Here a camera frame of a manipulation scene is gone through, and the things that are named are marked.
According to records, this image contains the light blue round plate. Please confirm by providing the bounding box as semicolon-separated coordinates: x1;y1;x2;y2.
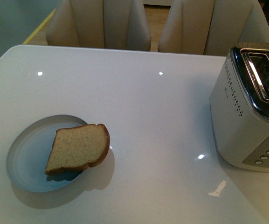
6;115;86;193

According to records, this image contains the white chrome two-slot toaster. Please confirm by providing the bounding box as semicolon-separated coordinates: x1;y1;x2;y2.
210;42;269;172

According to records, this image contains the beige chair on right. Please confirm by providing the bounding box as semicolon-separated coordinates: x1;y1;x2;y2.
158;0;269;56

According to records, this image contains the slice of brown bread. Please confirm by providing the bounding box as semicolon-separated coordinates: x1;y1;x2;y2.
44;124;110;175

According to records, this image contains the beige chair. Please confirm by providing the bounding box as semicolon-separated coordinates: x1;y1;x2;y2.
46;0;151;51
158;0;269;56

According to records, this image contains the beige chair on left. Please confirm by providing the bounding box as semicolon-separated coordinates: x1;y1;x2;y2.
46;0;151;51

